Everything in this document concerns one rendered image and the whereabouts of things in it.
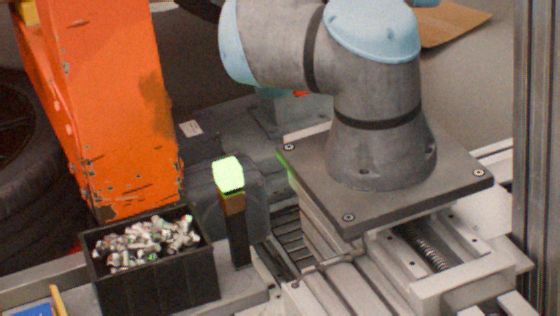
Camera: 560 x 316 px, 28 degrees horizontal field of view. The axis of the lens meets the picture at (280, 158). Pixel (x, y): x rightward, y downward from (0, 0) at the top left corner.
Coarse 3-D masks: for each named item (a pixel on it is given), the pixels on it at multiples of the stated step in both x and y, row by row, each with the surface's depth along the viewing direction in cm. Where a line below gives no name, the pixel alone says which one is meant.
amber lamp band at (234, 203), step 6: (222, 192) 188; (240, 192) 187; (222, 198) 187; (228, 198) 187; (234, 198) 187; (240, 198) 188; (222, 204) 188; (228, 204) 187; (234, 204) 188; (240, 204) 188; (246, 204) 189; (228, 210) 188; (234, 210) 188; (240, 210) 189
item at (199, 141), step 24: (192, 120) 243; (192, 144) 235; (216, 144) 238; (192, 168) 232; (192, 192) 225; (216, 192) 225; (264, 192) 230; (216, 216) 226; (264, 216) 233; (216, 240) 229; (264, 240) 236
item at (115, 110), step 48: (48, 0) 174; (96, 0) 177; (144, 0) 181; (48, 48) 191; (96, 48) 181; (144, 48) 185; (96, 96) 186; (144, 96) 189; (96, 144) 190; (144, 144) 194; (96, 192) 195; (144, 192) 198
